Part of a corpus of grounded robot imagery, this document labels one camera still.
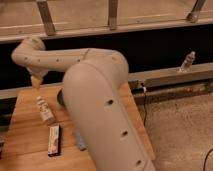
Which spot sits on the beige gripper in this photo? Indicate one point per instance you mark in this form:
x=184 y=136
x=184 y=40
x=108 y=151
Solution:
x=37 y=75

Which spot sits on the wooden table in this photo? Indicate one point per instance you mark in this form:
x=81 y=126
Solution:
x=26 y=142

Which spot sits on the clear bottle on ledge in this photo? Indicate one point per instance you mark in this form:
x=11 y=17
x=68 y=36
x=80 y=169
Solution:
x=188 y=61

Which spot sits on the white plastic bottle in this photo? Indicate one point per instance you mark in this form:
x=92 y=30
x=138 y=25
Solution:
x=45 y=111

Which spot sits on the green bowl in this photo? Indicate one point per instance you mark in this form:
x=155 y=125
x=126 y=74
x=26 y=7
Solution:
x=60 y=98

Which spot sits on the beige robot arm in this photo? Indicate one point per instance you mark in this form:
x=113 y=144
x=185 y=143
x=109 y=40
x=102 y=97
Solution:
x=90 y=86

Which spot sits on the black and white box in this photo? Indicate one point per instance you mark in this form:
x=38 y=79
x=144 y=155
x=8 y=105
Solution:
x=54 y=144

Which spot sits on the blue crumpled cloth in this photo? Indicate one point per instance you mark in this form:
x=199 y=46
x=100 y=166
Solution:
x=80 y=143

